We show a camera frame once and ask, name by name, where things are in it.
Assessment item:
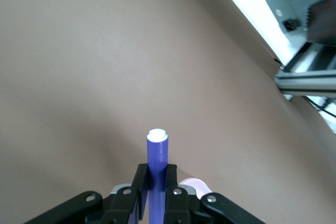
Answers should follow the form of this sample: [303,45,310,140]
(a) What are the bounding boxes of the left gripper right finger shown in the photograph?
[163,163,266,224]

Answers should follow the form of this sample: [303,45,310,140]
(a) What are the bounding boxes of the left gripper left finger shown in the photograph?
[24,163,151,224]

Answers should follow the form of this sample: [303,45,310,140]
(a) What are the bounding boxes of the purple marker pen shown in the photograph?
[145,128,169,224]

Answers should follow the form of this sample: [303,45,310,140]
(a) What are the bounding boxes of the grey metal box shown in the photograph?
[262,0,336,46]

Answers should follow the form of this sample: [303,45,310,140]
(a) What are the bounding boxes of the thin black cable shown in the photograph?
[306,97,336,119]

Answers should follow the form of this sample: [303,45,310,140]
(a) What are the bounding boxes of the aluminium camera mount post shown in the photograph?
[274,42,336,102]

